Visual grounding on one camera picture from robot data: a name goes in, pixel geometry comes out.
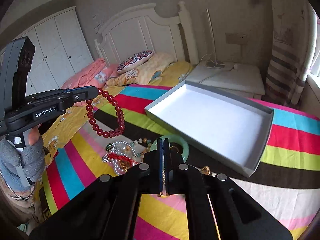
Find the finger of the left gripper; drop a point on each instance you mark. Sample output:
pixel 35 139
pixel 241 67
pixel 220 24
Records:
pixel 82 93

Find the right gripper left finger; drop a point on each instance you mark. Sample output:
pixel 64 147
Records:
pixel 108 208

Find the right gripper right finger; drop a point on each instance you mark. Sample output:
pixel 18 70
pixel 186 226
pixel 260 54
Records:
pixel 217 207

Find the green jade bangle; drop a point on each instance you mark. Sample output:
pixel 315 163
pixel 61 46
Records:
pixel 177 145

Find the gold filigree bangle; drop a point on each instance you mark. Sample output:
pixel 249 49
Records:
pixel 163 193

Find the grey gloved left hand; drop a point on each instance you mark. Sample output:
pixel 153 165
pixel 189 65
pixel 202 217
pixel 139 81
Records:
pixel 31 159

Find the pink folded quilt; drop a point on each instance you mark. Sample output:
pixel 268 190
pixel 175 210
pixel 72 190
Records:
pixel 95 74

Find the white wardrobe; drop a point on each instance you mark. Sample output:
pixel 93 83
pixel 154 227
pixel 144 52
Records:
pixel 60 51

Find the green rhinestone brooch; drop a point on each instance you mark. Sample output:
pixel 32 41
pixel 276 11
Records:
pixel 109 147

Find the yellow floral pillow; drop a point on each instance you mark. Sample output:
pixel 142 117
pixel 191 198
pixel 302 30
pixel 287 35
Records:
pixel 144 73

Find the embroidered decorative pillow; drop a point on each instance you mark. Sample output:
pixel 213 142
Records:
pixel 134 61

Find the striped colourful bed sheet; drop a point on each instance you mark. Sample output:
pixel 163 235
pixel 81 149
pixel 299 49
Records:
pixel 286 182

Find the grey cardboard tray box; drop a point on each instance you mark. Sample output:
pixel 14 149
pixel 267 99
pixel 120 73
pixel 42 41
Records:
pixel 229 128

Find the white wooden headboard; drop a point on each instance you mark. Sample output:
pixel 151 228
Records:
pixel 140 28

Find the white bedside table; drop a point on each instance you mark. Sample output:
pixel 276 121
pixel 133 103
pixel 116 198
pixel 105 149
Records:
pixel 240 79

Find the slim white desk lamp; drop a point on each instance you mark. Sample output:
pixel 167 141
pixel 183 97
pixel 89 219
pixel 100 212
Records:
pixel 215 61

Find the striped curtain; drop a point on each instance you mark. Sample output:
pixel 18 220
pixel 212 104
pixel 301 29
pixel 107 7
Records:
pixel 293 50

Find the wall power socket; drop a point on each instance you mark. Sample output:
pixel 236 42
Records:
pixel 235 38

